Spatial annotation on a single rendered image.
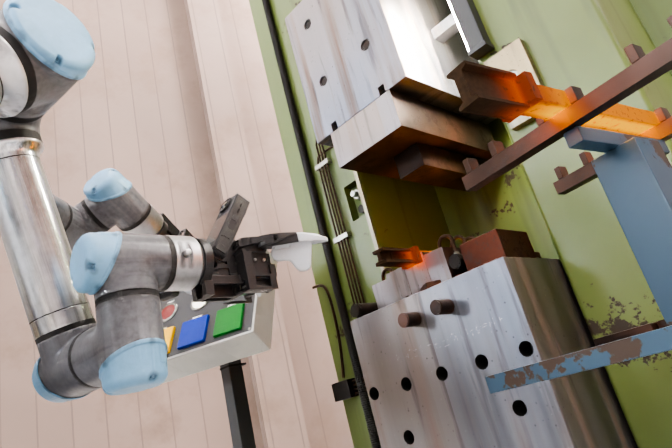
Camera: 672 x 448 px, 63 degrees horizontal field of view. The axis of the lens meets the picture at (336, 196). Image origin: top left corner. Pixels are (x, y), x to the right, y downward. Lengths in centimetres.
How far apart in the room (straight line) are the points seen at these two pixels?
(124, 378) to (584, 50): 97
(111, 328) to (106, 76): 501
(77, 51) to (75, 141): 450
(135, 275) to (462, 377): 58
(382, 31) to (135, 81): 445
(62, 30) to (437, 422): 85
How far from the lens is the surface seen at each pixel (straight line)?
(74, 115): 542
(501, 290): 97
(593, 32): 120
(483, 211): 162
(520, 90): 62
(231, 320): 133
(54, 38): 78
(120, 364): 69
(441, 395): 106
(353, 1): 141
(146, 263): 72
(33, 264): 82
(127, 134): 529
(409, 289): 115
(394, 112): 122
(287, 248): 84
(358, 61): 133
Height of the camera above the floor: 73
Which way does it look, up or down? 22 degrees up
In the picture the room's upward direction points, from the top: 15 degrees counter-clockwise
